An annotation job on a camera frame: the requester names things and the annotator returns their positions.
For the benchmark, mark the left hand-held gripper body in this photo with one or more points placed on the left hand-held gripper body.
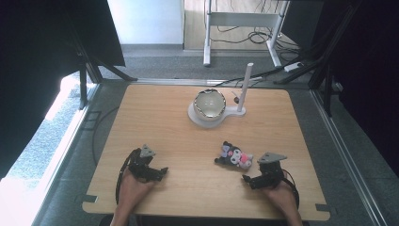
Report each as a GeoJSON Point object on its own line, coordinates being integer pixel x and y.
{"type": "Point", "coordinates": [141, 163]}

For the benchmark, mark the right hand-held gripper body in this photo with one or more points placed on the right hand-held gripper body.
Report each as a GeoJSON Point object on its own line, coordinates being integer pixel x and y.
{"type": "Point", "coordinates": [271, 171]}

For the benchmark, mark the black and pink plush toy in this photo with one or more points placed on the black and pink plush toy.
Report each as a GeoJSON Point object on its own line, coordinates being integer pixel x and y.
{"type": "Point", "coordinates": [235, 156]}

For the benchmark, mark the small hook on stand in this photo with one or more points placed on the small hook on stand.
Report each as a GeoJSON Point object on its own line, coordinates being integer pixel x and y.
{"type": "Point", "coordinates": [236, 99]}

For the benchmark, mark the white stand with pole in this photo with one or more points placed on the white stand with pole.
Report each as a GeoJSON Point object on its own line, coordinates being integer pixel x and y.
{"type": "Point", "coordinates": [241, 94]}

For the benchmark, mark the white power strip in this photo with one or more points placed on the white power strip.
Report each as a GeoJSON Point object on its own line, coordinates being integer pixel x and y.
{"type": "Point", "coordinates": [293, 66]}

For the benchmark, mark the black tripod stand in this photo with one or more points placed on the black tripod stand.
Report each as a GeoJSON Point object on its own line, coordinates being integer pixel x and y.
{"type": "Point", "coordinates": [91, 67]}

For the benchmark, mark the black metal stand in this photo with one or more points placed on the black metal stand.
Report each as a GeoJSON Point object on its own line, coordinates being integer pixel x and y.
{"type": "Point", "coordinates": [323, 69]}

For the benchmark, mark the black curtain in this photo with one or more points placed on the black curtain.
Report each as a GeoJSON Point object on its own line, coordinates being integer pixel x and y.
{"type": "Point", "coordinates": [367, 78]}
{"type": "Point", "coordinates": [37, 62]}

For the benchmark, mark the white desk frame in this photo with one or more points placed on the white desk frame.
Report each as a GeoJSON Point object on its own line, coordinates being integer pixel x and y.
{"type": "Point", "coordinates": [244, 19]}

